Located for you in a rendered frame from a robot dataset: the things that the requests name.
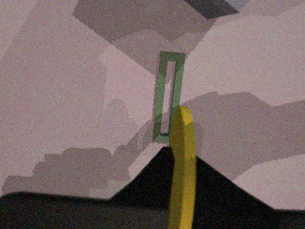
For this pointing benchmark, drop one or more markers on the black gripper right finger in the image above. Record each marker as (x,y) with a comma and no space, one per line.
(220,204)

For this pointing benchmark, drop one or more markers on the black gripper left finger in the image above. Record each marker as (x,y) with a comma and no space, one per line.
(144,203)

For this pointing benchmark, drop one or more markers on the dark green rectangular frame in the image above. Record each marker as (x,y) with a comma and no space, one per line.
(179,57)

